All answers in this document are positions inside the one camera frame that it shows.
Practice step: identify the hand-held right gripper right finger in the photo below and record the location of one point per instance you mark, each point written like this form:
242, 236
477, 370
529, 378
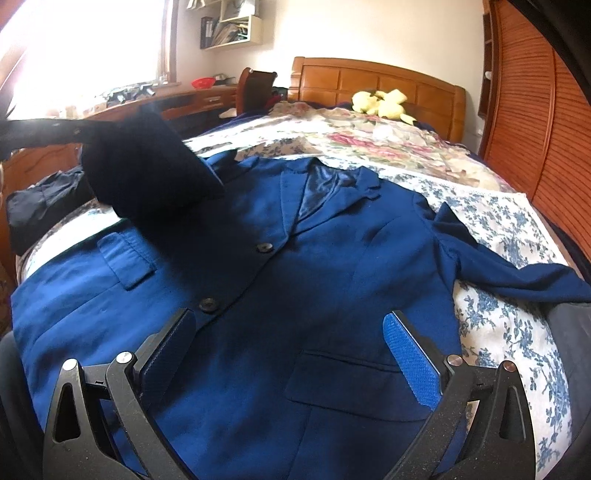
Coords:
411, 364

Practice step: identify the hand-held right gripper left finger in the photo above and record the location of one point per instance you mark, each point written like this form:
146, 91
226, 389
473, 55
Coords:
166, 357

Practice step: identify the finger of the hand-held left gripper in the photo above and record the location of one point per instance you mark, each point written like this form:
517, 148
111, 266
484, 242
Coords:
41, 131

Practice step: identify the blue suit jacket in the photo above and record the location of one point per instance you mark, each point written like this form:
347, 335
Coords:
323, 258

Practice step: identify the black folded clothes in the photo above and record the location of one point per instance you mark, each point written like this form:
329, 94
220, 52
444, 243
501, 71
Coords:
41, 207

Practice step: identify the window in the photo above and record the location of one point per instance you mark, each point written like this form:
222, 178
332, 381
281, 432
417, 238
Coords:
92, 46

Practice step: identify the person's dark clothing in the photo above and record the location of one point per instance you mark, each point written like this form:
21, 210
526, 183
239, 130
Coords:
572, 369

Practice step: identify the wooden desk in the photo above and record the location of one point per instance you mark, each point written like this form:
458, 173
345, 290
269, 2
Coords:
203, 99

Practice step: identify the blue floral bedsheet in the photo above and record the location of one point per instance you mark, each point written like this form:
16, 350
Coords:
498, 221

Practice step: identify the red bowl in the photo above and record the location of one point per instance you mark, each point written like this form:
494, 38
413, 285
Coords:
203, 83

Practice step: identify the black binder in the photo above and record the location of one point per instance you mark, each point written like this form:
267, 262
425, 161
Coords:
206, 32

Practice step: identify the wooden chair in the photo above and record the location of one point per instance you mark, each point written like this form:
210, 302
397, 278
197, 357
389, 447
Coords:
258, 92

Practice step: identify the pink floral quilt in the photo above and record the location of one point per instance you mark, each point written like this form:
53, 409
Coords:
369, 138

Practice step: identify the yellow plush toy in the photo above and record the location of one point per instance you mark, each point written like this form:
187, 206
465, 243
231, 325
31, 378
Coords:
383, 108

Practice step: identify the wooden louvred wardrobe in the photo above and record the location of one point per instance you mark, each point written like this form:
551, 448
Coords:
521, 115

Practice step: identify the wooden headboard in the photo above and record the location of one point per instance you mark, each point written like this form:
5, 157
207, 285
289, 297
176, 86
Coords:
323, 78

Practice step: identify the white wall shelf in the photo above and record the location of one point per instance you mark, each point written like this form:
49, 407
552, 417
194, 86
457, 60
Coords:
251, 27

